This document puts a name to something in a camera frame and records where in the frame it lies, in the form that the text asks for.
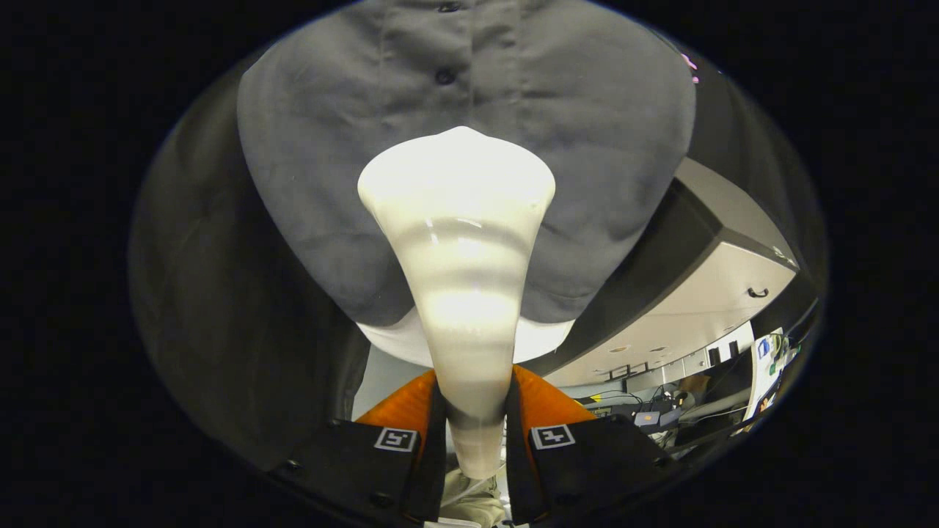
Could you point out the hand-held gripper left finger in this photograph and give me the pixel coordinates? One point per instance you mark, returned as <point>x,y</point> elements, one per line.
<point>433,477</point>

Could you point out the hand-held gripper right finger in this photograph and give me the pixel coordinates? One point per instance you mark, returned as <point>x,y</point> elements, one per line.
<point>517,477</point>

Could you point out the white garment steamer head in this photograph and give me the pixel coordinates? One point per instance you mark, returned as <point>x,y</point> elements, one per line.
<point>458,242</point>

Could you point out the grey button shirt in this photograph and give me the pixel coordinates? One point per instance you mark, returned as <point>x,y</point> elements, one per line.
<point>315,147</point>

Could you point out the grey cabinet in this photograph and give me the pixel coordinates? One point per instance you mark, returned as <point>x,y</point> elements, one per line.
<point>697,315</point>

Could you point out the white desk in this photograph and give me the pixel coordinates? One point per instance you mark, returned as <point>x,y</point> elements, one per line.
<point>763,367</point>

